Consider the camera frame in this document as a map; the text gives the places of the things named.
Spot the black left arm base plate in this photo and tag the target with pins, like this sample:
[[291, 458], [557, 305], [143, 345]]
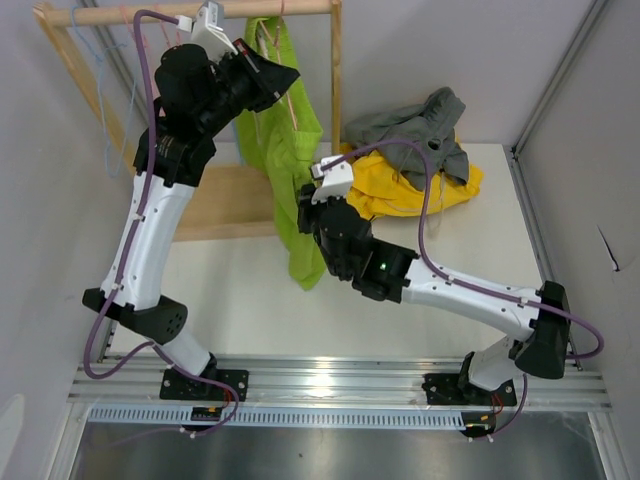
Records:
[[176, 386]]

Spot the pink hanger of green shorts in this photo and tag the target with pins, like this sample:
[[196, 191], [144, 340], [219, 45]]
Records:
[[275, 41]]

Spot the pink hanger of yellow shorts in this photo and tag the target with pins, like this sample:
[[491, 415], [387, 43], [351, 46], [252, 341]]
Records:
[[163, 29]]

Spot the yellow shorts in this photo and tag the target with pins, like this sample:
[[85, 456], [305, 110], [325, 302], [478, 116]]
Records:
[[379, 190]]

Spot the aluminium mounting rail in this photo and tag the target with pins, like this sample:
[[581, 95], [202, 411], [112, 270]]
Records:
[[334, 382]]

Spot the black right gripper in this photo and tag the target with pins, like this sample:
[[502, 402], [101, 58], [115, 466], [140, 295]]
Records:
[[307, 209]]

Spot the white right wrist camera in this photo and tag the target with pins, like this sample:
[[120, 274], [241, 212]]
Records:
[[334, 176]]

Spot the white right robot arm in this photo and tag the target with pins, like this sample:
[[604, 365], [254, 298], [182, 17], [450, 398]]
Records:
[[535, 332]]

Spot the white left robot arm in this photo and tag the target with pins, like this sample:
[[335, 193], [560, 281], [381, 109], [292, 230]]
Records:
[[168, 169]]

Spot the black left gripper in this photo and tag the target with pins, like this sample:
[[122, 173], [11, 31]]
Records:
[[271, 79]]

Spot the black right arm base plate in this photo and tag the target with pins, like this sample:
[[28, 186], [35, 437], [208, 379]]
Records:
[[443, 389]]

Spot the light grey shorts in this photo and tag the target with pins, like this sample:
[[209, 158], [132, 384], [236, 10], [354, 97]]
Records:
[[418, 141]]

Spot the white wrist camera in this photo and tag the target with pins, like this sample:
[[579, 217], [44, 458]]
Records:
[[205, 30], [334, 176]]

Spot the wooden clothes rack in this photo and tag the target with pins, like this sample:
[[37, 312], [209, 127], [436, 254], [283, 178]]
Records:
[[232, 201]]

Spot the blue hanger of grey shorts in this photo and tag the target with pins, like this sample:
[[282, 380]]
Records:
[[238, 143]]

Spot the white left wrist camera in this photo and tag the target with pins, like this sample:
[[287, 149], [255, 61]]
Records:
[[205, 30]]

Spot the slotted white cable duct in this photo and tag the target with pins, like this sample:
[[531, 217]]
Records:
[[411, 419]]

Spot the lime green shorts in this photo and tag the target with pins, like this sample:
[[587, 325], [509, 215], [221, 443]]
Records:
[[271, 145]]

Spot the pink hanger of olive shorts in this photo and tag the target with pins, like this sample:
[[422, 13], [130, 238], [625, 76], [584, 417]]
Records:
[[124, 15]]

